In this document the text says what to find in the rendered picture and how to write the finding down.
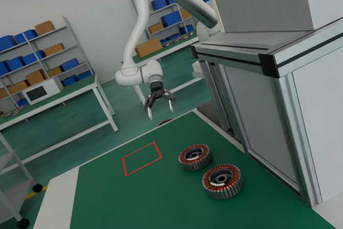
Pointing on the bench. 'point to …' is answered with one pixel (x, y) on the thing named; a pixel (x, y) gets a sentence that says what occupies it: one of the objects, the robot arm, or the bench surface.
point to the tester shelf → (270, 49)
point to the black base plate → (209, 107)
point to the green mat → (182, 187)
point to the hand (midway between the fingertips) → (161, 112)
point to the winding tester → (275, 0)
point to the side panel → (272, 128)
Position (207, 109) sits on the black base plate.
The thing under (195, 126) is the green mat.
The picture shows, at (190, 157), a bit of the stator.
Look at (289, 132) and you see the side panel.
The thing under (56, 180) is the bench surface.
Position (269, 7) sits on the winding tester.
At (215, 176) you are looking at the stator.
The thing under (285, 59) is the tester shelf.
